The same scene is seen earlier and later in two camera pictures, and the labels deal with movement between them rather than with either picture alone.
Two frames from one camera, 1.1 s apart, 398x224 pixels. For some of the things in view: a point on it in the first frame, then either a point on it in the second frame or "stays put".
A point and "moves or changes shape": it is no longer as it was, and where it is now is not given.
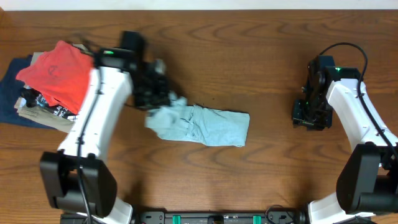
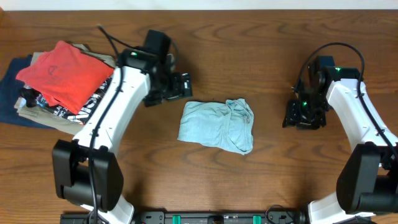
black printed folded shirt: x=33 y=98 stays put
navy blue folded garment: x=10 y=89 stays put
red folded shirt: x=61 y=73 stays put
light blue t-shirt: x=179 y=121 moves or changes shape
